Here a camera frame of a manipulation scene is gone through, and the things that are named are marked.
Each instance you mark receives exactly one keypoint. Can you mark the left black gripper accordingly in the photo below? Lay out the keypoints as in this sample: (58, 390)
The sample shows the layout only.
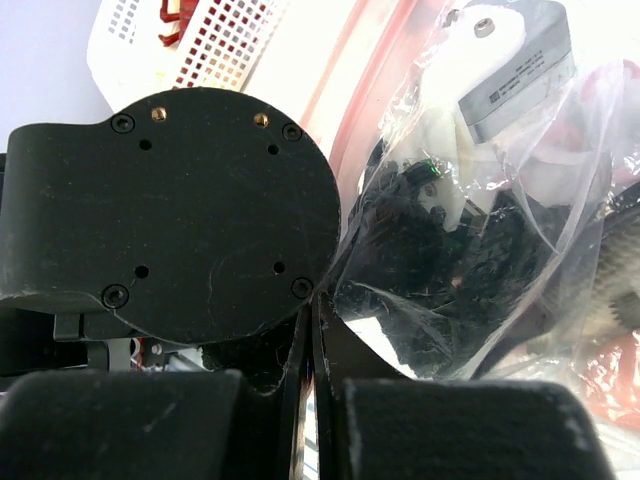
(448, 302)

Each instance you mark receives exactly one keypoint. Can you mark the translucent white plastic basket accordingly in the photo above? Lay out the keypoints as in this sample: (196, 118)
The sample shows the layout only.
(220, 48)

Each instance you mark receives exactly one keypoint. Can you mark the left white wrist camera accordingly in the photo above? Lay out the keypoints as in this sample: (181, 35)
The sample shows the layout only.
(496, 62)

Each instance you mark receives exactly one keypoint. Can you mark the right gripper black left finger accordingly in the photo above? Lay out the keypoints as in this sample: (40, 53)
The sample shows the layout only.
(225, 424)

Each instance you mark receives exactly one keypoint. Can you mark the red fake lobster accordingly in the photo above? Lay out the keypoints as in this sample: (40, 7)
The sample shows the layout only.
(181, 17)

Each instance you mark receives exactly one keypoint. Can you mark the clear zip top bag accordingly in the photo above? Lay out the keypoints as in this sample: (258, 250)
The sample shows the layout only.
(578, 148)

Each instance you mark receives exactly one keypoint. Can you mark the fake grey fish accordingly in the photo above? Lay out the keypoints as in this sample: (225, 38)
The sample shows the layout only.
(597, 298)

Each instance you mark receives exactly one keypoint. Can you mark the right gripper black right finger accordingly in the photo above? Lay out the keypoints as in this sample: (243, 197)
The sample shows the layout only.
(374, 423)

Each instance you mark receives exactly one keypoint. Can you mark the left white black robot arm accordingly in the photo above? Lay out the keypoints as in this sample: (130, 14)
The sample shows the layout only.
(203, 216)

